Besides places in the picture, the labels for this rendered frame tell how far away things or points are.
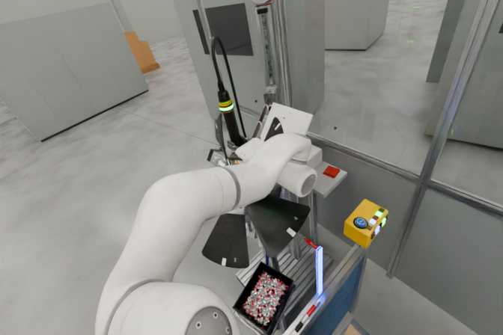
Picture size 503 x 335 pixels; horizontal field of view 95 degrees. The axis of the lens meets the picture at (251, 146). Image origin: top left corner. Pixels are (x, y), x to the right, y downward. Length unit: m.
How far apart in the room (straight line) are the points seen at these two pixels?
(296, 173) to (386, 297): 1.62
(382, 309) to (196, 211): 1.83
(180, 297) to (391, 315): 1.86
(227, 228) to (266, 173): 0.62
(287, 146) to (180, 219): 0.30
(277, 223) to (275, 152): 0.42
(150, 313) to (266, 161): 0.34
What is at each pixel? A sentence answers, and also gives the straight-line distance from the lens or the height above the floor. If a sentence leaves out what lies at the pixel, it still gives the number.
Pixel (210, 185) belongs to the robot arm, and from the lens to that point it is 0.39.
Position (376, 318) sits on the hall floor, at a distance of 2.06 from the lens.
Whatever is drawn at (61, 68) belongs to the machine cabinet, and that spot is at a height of 1.15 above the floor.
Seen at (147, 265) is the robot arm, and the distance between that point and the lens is 0.39.
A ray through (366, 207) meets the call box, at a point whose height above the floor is 1.07.
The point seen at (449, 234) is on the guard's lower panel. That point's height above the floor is 0.73.
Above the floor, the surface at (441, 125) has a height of 1.31.
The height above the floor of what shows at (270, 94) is 1.38.
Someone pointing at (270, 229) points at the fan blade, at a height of 1.18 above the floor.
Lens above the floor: 1.92
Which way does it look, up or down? 36 degrees down
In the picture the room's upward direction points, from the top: 13 degrees counter-clockwise
